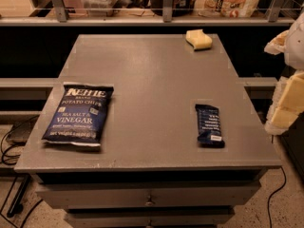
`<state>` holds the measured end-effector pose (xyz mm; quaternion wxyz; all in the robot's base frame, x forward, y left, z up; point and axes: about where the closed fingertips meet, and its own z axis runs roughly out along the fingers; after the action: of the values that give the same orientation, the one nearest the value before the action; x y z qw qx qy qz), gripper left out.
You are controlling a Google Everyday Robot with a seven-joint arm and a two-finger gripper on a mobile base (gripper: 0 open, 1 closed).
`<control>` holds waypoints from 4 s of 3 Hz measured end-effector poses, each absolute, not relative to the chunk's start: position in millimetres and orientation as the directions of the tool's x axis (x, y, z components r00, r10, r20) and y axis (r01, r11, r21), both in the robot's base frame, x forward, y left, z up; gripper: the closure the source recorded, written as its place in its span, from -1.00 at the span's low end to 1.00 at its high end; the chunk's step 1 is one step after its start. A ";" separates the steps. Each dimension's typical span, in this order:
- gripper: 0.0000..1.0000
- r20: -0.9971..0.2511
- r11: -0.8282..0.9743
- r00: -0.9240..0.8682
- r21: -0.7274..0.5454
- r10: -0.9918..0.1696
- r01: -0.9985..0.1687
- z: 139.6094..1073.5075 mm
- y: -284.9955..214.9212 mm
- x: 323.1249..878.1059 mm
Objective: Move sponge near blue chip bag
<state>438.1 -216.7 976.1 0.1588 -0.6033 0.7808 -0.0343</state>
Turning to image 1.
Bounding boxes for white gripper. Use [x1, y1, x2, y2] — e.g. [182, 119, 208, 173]
[264, 30, 304, 135]

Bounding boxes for yellow sponge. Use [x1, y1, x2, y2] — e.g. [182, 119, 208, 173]
[185, 29, 213, 50]

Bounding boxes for blue Kettle chip bag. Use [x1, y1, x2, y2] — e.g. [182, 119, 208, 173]
[42, 83, 114, 147]

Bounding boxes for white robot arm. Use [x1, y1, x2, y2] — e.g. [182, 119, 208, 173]
[264, 14, 304, 135]

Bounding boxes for colourful snack bag on shelf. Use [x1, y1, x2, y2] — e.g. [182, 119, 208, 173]
[198, 0, 259, 18]

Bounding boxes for dark blue snack bar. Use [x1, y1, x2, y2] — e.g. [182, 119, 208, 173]
[195, 104, 225, 148]

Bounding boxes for grey drawer cabinet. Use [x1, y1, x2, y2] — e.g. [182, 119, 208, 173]
[15, 35, 280, 228]

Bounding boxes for round drawer knob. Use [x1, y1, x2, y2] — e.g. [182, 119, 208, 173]
[145, 198, 155, 207]

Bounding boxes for clear plastic container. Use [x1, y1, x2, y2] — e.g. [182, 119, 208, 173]
[81, 0, 118, 17]

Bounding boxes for black cable on right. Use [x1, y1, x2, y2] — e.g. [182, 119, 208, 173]
[266, 166, 287, 228]

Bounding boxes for grey metal shelf rail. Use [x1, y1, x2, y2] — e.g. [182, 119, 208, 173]
[0, 0, 303, 27]

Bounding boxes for black cables on left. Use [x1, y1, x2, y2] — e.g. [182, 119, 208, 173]
[0, 115, 44, 228]

